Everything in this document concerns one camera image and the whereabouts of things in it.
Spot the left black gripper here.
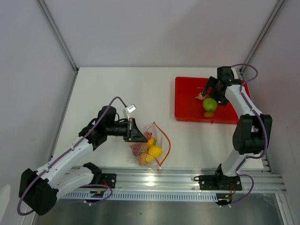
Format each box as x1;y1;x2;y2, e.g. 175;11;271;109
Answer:
106;118;148;143

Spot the red grape bunch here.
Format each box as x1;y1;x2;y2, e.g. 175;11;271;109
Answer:
131;132;153;157

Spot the pink peach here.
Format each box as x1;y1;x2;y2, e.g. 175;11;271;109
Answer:
138;152;147;166

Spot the clear orange-zip bag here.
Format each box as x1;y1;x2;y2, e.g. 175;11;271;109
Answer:
129;122;171;171

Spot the yellow pear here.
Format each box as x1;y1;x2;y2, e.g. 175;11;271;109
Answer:
146;145;162;162

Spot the yellow-green mango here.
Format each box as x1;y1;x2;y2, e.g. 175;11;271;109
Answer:
147;137;156;149

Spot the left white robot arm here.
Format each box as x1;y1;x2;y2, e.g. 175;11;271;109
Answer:
17;106;147;216

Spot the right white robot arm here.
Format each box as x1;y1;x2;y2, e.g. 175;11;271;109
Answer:
199;66;272;191

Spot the garlic bulb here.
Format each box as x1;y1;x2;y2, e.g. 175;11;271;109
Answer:
195;93;209;101

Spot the green apple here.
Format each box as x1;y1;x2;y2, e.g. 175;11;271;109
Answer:
202;98;218;112

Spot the red plastic tray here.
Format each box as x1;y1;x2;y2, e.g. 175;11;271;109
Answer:
174;77;239;125

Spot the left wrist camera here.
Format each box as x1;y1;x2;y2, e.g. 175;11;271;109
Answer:
123;104;136;119

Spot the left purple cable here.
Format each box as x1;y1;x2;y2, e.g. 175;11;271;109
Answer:
17;96;128;216

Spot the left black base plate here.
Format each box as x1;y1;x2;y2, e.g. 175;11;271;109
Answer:
99;173;117;188

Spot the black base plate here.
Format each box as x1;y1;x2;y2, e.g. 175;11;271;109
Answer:
199;175;242;191
99;173;117;188

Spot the white slotted cable duct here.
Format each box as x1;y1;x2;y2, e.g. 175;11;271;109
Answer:
63;190;229;202

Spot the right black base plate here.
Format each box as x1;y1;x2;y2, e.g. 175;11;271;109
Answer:
199;175;242;191

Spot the aluminium mounting rail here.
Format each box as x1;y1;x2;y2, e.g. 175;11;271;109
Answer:
102;168;287;194

